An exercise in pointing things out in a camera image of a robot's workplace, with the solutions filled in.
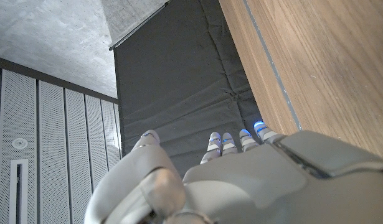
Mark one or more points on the black backdrop curtain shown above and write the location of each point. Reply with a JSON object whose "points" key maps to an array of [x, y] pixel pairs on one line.
{"points": [[178, 77]]}

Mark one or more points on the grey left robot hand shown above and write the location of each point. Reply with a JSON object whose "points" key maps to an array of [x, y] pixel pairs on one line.
{"points": [[272, 186]]}

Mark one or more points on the round white ceiling sensor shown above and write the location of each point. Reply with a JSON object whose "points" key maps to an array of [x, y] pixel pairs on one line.
{"points": [[20, 143]]}

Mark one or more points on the white ceiling slot vent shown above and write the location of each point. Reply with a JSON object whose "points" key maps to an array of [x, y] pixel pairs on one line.
{"points": [[13, 193]]}

